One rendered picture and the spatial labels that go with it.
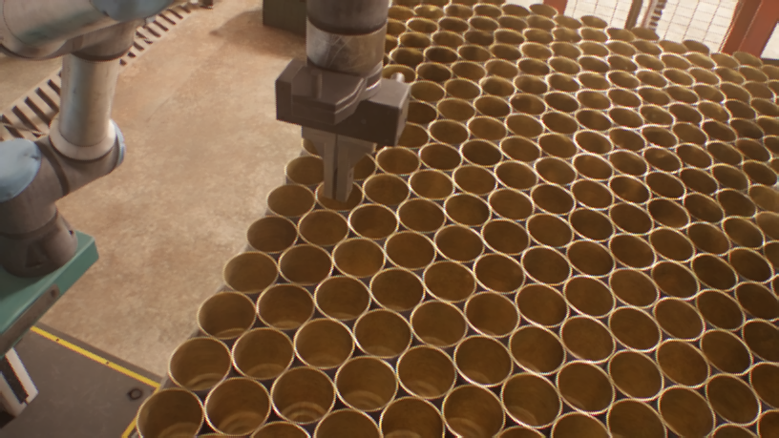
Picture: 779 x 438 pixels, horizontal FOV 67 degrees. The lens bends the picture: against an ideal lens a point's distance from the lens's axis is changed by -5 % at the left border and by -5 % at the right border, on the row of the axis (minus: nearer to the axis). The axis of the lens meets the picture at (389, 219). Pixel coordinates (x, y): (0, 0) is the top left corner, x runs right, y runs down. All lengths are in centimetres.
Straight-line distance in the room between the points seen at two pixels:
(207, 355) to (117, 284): 165
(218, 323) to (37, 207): 54
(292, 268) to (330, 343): 12
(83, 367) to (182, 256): 79
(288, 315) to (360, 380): 14
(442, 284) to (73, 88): 65
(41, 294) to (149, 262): 117
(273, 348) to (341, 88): 34
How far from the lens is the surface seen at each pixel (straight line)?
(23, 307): 128
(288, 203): 91
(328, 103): 54
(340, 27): 56
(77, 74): 104
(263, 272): 82
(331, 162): 68
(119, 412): 169
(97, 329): 227
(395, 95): 62
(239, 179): 274
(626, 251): 96
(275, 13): 395
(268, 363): 78
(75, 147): 121
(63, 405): 174
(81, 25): 67
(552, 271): 89
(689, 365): 86
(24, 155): 122
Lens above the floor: 174
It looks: 42 degrees down
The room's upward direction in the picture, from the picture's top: 8 degrees clockwise
